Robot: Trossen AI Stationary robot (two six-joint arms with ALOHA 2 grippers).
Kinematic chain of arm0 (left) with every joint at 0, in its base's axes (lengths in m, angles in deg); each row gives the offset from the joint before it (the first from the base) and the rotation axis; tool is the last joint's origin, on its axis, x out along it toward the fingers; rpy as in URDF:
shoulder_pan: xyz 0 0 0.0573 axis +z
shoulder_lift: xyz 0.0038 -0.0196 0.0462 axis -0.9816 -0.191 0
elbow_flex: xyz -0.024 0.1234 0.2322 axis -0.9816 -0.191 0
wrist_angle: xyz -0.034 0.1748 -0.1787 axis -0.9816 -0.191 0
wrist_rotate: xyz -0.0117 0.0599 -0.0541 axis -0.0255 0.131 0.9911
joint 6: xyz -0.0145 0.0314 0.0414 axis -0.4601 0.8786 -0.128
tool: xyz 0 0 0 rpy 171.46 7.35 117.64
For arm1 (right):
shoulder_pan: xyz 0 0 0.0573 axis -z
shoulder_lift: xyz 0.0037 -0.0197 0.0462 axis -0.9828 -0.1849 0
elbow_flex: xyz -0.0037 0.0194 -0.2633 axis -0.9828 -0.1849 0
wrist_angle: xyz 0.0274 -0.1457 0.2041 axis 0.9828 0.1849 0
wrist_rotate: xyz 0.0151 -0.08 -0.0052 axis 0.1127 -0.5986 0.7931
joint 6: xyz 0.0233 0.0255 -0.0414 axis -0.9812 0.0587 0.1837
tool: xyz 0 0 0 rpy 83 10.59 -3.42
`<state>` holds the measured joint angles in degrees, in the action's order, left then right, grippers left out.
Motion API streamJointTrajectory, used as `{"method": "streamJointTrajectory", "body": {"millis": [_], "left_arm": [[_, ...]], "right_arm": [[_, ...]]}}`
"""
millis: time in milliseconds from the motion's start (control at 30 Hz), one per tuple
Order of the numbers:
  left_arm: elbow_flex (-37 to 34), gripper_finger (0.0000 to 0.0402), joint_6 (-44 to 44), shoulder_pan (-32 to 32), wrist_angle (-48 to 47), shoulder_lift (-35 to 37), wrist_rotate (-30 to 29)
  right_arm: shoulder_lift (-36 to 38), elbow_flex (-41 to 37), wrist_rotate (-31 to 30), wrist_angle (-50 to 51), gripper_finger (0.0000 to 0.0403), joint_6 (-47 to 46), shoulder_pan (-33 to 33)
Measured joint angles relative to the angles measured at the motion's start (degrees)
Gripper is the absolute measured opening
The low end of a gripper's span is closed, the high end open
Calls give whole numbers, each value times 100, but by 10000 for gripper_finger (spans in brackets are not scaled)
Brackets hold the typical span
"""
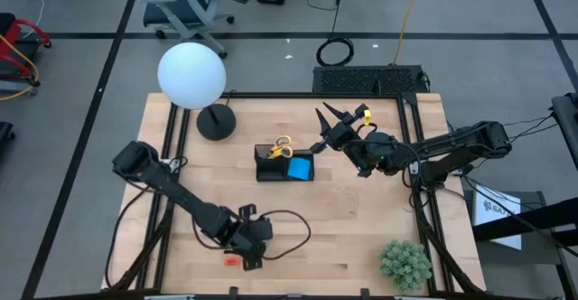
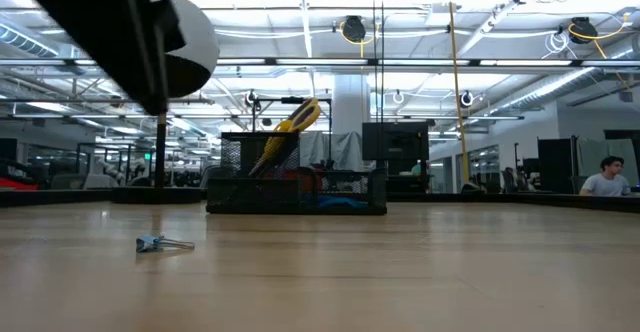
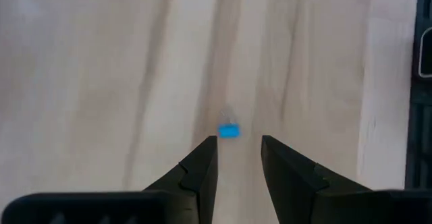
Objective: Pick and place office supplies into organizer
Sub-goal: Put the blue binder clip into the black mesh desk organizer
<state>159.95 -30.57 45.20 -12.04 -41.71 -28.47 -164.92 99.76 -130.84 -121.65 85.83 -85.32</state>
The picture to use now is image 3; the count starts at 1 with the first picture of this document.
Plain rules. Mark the black aluminium table frame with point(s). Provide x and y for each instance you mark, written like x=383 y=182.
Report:
x=422 y=116

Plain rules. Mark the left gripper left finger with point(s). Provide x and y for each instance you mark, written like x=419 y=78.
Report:
x=118 y=207

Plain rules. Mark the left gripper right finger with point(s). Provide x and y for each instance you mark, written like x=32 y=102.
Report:
x=320 y=200

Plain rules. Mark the blue binder clip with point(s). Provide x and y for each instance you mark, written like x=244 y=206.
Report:
x=229 y=131

